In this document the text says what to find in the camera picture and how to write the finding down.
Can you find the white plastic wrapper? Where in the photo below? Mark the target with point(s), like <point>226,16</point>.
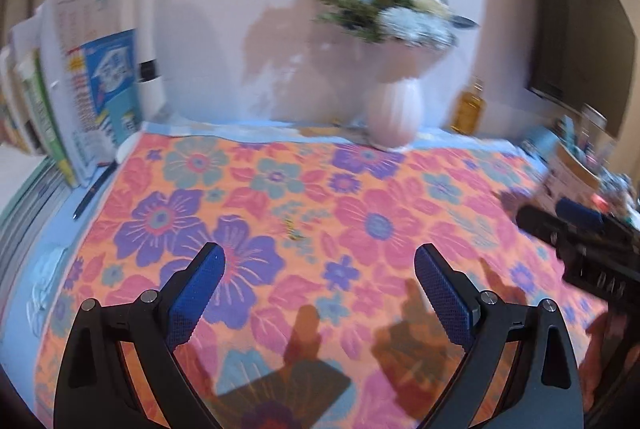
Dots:
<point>47,279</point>

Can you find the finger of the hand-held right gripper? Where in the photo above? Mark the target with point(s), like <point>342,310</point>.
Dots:
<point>540,224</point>
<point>580,214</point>

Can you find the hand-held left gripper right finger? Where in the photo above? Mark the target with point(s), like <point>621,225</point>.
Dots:
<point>445,294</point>

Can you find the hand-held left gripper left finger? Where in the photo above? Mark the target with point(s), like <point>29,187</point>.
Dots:
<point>200,294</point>

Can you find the dark monitor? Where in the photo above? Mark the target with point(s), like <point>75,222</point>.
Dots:
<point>575,34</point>

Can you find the cardboard cylinder holder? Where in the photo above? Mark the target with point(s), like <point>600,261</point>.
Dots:
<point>570,174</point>

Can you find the amber perfume bottle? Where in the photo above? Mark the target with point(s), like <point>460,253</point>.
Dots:
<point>469,109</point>

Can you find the dark pen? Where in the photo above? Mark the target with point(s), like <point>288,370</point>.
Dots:
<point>95,191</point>

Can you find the person's right hand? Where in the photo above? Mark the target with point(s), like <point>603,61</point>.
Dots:
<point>607,354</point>

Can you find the stack of grey folders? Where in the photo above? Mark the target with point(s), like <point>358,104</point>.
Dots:
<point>30,209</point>

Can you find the white ribbed vase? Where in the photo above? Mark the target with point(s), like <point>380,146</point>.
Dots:
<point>392,114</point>

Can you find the floral orange tablecloth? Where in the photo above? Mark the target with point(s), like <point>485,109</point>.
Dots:
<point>320,189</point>

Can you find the stack of books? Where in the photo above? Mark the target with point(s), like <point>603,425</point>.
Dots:
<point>100,99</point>

